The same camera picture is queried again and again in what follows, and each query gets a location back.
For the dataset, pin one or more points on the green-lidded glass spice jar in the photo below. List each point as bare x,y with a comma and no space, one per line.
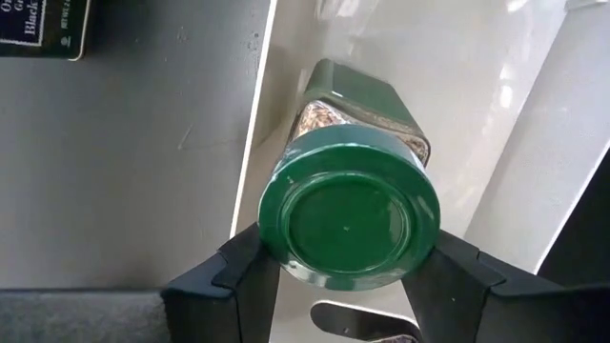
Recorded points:
348,224

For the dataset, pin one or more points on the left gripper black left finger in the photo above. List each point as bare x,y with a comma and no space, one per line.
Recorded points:
224,295

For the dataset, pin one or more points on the dark green black pepper tin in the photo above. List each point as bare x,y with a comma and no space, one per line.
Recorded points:
43,28

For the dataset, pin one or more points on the white plastic bin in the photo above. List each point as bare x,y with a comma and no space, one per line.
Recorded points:
429,57

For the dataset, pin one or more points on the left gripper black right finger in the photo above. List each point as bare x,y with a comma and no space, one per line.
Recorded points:
500,305

